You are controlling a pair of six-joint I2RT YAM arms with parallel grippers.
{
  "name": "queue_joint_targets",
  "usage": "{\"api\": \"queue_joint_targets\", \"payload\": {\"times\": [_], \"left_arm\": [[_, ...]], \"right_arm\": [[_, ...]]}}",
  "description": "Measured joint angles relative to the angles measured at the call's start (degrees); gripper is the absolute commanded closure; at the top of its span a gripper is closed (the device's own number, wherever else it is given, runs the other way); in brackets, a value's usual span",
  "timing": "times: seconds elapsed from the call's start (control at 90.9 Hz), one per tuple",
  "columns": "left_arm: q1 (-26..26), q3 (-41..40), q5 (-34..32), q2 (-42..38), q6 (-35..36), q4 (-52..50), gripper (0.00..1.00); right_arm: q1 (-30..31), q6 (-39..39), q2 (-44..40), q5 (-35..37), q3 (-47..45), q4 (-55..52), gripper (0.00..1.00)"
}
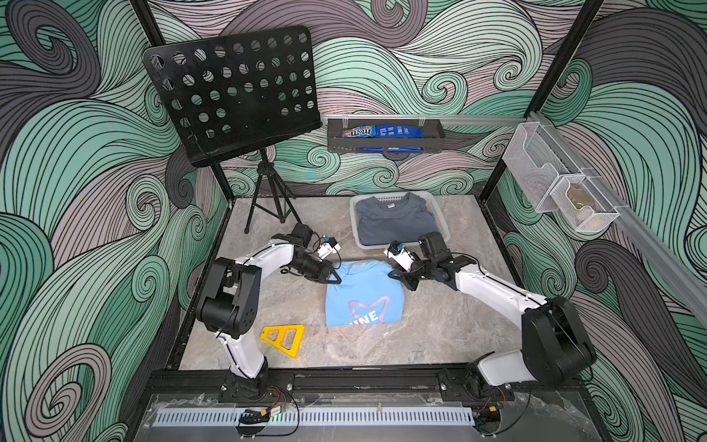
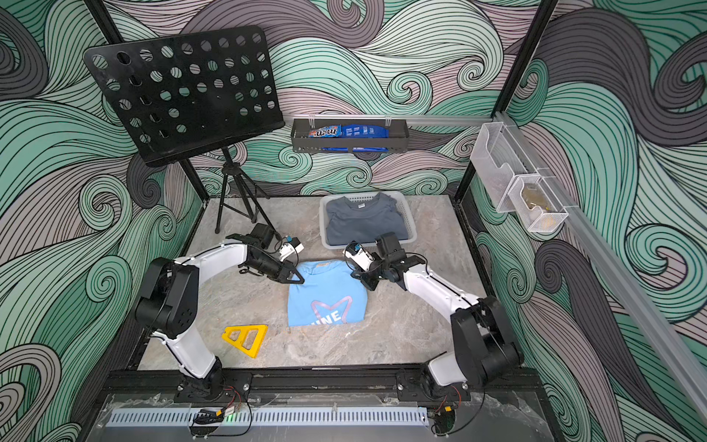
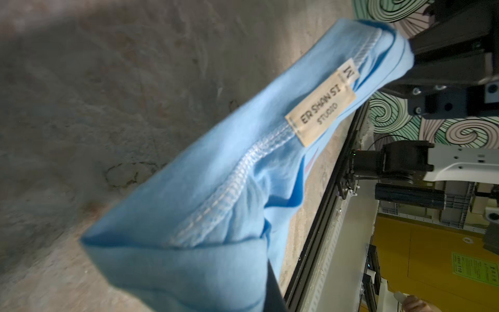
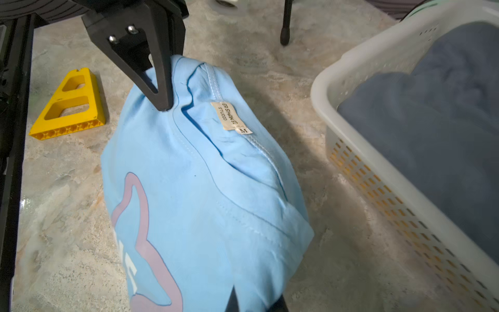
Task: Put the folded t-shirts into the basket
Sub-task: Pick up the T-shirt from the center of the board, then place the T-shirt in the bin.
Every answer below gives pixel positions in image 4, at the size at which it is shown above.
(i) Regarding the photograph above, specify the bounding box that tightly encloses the black perforated music stand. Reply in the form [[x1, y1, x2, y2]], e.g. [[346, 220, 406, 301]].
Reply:
[[279, 0, 293, 46]]

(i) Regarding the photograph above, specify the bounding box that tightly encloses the yellow triangular toy block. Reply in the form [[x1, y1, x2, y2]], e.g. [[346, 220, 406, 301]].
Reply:
[[29, 68, 106, 140]]

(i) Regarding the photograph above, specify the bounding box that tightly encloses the light blue t-shirt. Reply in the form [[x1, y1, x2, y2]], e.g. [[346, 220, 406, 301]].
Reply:
[[101, 56, 314, 311]]

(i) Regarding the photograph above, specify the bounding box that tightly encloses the grey t-shirt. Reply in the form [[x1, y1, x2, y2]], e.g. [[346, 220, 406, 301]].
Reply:
[[337, 22, 498, 259]]

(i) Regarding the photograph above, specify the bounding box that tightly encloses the white plastic basket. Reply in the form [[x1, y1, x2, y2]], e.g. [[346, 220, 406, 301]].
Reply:
[[311, 0, 499, 312]]

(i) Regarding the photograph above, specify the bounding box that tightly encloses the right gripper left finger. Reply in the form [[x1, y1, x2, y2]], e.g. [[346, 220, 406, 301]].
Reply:
[[225, 288, 240, 312]]

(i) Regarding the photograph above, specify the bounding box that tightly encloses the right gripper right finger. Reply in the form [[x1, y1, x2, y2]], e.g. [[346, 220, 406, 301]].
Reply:
[[267, 295, 288, 312]]

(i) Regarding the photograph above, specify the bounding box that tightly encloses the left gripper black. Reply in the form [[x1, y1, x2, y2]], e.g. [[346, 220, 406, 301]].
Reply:
[[74, 0, 189, 111]]

